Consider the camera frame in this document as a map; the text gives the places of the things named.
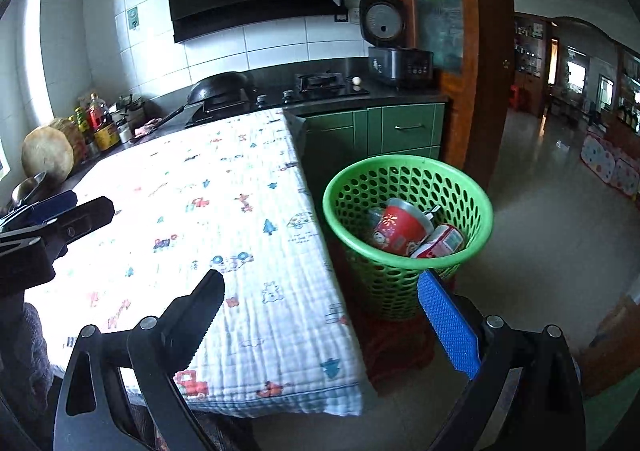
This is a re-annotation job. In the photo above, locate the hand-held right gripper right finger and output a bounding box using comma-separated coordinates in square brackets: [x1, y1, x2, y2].
[416, 270, 587, 451]

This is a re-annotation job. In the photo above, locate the steel pot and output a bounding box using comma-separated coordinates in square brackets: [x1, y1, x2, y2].
[115, 98, 146, 142]

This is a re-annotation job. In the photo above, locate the metal ladle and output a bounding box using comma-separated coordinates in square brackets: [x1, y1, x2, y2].
[10, 171, 48, 207]

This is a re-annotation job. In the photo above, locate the black gas stove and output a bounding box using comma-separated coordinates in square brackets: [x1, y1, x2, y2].
[185, 72, 371, 127]

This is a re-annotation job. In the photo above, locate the printed drink carton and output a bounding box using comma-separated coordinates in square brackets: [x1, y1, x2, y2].
[411, 224, 467, 259]

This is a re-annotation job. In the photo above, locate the green cap sauce bottle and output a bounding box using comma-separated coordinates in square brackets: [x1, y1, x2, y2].
[74, 106, 93, 157]

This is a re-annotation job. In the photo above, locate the wooden display cabinet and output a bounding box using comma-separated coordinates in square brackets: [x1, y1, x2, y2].
[514, 14, 548, 117]

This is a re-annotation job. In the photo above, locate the green kitchen cabinet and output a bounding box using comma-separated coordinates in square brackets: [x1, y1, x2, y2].
[295, 104, 447, 212]

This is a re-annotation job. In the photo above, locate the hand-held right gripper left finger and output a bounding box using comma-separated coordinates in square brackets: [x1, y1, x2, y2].
[52, 269, 227, 451]

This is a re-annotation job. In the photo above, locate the red paper cup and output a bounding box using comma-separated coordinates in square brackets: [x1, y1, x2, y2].
[371, 198, 435, 256]

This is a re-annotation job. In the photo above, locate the round wooden cutting board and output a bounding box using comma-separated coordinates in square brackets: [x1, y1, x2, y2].
[21, 118, 87, 184]

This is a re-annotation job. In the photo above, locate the green plastic basket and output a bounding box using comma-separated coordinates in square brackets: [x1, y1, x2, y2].
[322, 154, 495, 322]

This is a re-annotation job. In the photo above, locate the black wok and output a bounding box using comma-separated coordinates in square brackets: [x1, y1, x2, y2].
[187, 71, 251, 104]

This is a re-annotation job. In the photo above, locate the black rice cooker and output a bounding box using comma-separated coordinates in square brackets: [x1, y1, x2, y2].
[359, 0, 435, 86]

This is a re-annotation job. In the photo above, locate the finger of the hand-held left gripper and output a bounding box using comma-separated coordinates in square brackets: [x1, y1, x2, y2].
[42, 196, 116, 257]
[0, 190, 78, 231]

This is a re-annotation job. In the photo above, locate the wooden glass door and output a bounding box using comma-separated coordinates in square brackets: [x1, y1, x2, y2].
[384, 0, 516, 177]

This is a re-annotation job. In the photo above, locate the person's left forearm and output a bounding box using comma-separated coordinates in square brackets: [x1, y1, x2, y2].
[0, 287, 68, 432]

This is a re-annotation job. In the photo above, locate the polka dot play tent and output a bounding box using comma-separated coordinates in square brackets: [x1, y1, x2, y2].
[580, 131, 640, 199]

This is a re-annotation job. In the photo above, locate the printed blanket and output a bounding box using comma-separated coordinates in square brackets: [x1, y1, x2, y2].
[25, 107, 378, 419]

